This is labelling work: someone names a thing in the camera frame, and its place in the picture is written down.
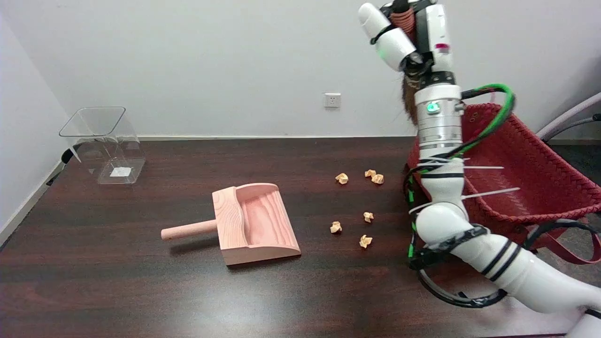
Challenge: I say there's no grey chair tube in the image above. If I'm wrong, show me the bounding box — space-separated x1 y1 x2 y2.
535 92 601 141

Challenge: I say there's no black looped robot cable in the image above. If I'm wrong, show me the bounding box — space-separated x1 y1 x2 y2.
523 219 601 252

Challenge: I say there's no brown straw hand broom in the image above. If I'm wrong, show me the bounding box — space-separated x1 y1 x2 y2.
391 0 421 126

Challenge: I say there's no green and black cable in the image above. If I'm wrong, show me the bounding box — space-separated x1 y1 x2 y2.
405 84 516 259

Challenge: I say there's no red woven basket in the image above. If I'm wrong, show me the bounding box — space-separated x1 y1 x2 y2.
406 102 601 265

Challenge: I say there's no clear plastic container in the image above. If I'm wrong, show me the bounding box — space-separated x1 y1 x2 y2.
59 107 146 185

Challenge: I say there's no wooden dustpan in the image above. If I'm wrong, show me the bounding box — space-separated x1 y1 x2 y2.
161 183 302 266

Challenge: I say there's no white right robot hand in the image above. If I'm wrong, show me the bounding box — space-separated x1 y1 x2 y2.
358 0 457 88

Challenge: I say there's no black chair rod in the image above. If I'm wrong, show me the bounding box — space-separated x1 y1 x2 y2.
542 114 601 142

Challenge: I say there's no black wrapped elbow cable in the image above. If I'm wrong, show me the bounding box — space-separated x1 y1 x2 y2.
408 225 509 309

